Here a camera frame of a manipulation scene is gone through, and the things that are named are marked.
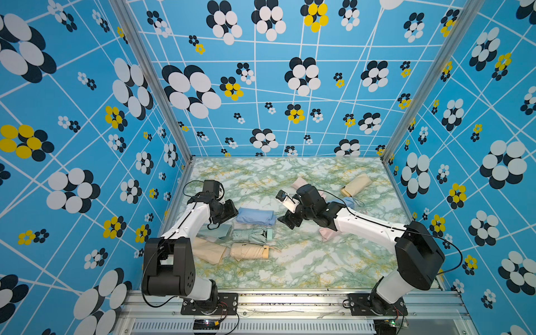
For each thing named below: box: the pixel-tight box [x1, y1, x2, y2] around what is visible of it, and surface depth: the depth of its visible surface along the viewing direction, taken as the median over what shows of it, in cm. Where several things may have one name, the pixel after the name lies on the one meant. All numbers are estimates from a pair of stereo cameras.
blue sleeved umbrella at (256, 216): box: [236, 207, 277, 226], surface depth 94 cm
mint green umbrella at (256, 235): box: [231, 227, 275, 245], surface depth 88 cm
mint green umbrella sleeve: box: [196, 223, 233, 243], surface depth 88 cm
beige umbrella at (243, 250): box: [229, 242, 270, 262], surface depth 84 cm
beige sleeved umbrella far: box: [340, 173, 373, 197], surface depth 108 cm
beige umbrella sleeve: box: [191, 237, 227, 265], surface depth 85 cm
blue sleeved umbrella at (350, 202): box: [341, 196, 366, 209], surface depth 98 cm
